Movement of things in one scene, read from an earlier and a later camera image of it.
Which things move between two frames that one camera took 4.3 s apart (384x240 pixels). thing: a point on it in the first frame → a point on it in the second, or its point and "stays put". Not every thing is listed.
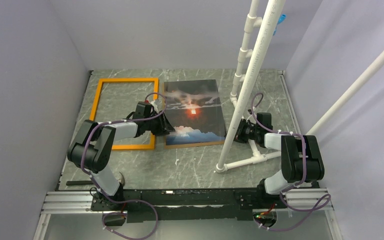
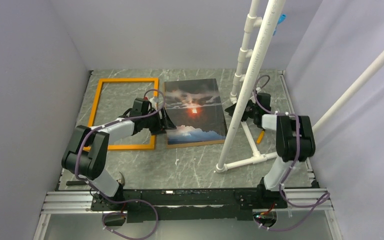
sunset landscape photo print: (194, 110) stays put
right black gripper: (239, 136) → (230, 109)
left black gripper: (165, 127) stays put
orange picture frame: (96, 100) stays put
